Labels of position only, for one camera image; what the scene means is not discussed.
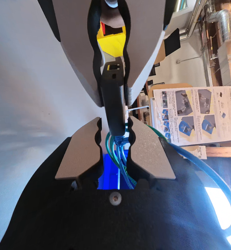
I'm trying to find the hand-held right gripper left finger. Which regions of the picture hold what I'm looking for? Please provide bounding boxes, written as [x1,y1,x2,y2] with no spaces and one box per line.
[55,117,102,180]

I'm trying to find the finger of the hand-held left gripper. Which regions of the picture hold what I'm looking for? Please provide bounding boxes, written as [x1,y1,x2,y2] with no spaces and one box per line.
[123,0,166,107]
[52,0,104,107]

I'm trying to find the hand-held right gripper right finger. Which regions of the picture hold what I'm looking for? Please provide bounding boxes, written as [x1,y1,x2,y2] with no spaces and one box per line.
[126,116,176,180]

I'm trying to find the green ethernet cable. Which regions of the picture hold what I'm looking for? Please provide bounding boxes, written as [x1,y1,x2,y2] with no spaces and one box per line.
[105,125,169,186]

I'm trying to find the yellow plastic bin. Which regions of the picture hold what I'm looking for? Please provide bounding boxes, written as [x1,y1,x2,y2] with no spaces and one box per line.
[97,26,127,57]

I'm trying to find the black network switch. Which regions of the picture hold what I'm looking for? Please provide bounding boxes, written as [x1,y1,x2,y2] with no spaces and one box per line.
[99,61,127,137]

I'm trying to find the blue ethernet cable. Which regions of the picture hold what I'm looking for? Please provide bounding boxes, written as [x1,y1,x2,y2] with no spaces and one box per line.
[115,136,231,238]

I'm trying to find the wooden chair with black jacket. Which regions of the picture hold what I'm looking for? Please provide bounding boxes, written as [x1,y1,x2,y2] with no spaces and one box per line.
[154,28,181,65]

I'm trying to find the blue plastic bin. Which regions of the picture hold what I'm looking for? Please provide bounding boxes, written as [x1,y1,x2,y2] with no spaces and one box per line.
[98,154,136,190]

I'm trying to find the white clip bar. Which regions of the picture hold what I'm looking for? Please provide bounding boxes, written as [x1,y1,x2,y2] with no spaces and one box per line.
[150,97,157,127]

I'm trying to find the round wooden table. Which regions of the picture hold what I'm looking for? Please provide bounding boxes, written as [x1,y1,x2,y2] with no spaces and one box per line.
[147,83,194,128]

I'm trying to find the printed instruction sheet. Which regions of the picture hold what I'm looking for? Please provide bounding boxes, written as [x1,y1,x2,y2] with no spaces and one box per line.
[153,86,231,146]

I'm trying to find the silver metal duct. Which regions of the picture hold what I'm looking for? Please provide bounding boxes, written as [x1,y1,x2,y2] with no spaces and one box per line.
[179,0,231,46]

